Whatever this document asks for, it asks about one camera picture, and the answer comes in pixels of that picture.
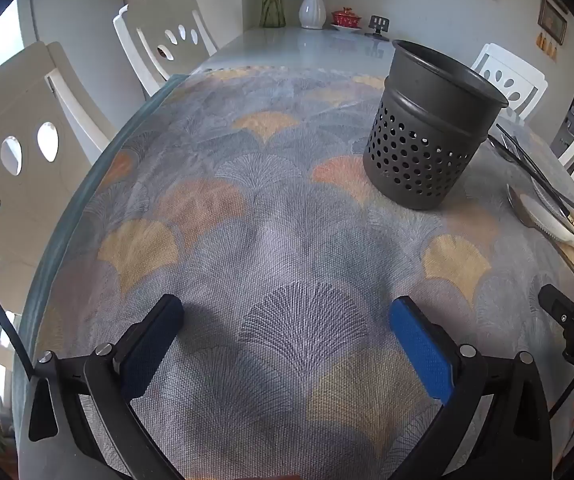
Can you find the white ribbed vase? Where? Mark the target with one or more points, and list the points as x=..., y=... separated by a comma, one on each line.
x=312, y=10

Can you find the black phone stand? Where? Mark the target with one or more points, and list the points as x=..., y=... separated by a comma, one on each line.
x=379, y=22

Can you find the red lidded bowl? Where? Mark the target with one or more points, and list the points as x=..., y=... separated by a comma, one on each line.
x=345, y=16

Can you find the fan-patterned tablecloth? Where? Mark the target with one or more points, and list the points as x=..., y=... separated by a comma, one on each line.
x=277, y=240

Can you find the large metal spoon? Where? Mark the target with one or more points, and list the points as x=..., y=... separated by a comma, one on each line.
x=517, y=205

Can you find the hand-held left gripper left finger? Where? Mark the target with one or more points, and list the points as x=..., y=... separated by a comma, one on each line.
x=149, y=345

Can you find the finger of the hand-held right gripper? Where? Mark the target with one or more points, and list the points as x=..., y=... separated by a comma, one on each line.
x=559, y=302

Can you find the metal fork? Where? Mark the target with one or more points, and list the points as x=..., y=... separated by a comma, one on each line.
x=504, y=152

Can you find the brown framed picture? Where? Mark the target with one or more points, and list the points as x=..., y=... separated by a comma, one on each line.
x=553, y=21

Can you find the dark perforated utensil holder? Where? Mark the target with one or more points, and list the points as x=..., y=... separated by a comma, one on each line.
x=432, y=125

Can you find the yellow hanging ornaments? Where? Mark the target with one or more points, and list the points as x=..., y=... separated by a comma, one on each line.
x=547, y=45

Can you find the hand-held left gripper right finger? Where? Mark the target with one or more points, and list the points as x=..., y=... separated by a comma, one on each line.
x=419, y=345

